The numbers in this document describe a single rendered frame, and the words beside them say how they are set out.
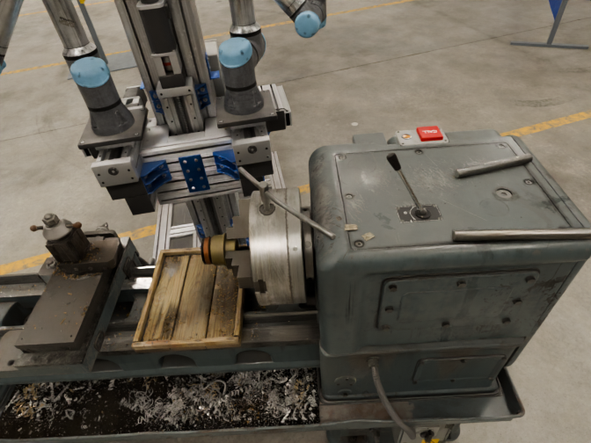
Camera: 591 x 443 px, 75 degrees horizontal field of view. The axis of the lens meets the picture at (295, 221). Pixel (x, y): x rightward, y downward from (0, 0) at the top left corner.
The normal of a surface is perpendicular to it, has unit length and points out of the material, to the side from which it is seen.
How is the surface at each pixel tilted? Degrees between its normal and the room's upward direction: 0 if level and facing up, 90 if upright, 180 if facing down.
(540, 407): 0
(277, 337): 0
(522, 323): 89
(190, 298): 0
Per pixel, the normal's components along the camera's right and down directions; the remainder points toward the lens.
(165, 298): -0.07, -0.72
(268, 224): -0.05, -0.39
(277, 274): 0.00, 0.37
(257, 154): 0.18, 0.68
